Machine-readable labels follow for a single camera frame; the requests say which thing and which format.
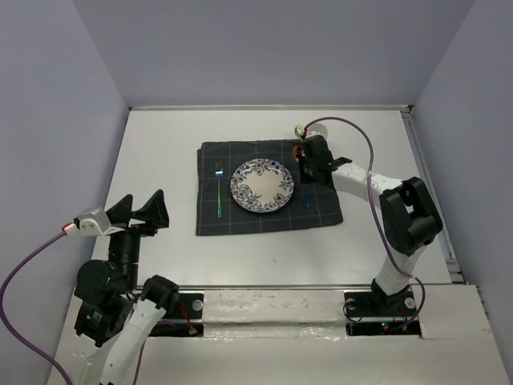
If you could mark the dark plaid cloth napkin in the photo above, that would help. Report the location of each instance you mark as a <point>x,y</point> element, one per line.
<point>324,209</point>

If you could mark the blue floral plate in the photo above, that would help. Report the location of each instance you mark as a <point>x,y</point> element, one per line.
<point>262,185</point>

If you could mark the iridescent fork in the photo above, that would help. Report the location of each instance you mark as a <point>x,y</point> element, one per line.
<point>219,173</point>

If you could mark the cream yellow mug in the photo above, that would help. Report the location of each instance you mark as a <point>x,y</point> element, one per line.
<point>317,129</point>

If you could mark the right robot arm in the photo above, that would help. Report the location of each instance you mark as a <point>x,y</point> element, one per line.
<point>407,218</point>

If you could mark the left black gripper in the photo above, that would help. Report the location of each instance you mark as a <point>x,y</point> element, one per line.
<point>155,210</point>

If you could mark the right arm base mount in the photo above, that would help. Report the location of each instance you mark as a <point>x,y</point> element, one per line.
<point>371,313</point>

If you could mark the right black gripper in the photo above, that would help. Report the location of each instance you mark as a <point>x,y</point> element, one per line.
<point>304,176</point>

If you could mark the iridescent spoon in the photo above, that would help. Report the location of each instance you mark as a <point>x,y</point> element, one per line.
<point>306,196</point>

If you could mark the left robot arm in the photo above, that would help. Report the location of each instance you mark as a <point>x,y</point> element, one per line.
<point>112,323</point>

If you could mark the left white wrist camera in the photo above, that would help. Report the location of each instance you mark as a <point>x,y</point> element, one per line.
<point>91,223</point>

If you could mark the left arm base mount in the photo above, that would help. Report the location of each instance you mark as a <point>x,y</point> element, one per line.
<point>185,320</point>

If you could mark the aluminium table edge rail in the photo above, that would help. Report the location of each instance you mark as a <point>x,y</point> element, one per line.
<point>277,107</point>

